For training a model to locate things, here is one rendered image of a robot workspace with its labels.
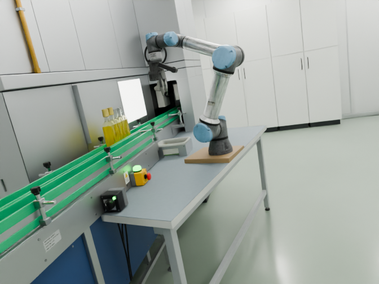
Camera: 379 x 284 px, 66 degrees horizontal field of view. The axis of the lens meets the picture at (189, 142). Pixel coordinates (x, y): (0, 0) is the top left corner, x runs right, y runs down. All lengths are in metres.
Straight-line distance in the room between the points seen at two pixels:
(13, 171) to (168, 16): 1.84
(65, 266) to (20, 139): 0.58
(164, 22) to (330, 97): 3.52
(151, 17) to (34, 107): 1.58
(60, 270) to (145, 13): 2.22
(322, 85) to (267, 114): 1.00
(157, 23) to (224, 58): 1.37
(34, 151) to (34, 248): 0.57
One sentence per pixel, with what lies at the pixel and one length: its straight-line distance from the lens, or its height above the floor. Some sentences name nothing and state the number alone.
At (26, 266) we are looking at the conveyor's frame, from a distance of 1.05.
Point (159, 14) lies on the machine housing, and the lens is 2.80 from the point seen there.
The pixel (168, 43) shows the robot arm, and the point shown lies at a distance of 1.74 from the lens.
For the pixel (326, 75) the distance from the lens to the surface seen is 5.48.
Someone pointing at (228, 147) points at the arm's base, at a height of 0.81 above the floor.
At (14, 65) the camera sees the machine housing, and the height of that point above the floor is 1.44.
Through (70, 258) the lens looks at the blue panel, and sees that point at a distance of 1.23.
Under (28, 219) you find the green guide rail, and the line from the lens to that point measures 1.07.
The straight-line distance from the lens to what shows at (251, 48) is 5.38.
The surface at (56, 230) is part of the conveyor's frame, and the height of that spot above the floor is 0.84.
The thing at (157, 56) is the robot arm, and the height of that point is 1.40.
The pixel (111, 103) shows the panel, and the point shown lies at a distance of 2.06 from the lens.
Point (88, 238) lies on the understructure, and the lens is 1.29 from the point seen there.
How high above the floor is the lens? 1.27
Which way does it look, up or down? 13 degrees down
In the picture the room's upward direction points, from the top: 10 degrees counter-clockwise
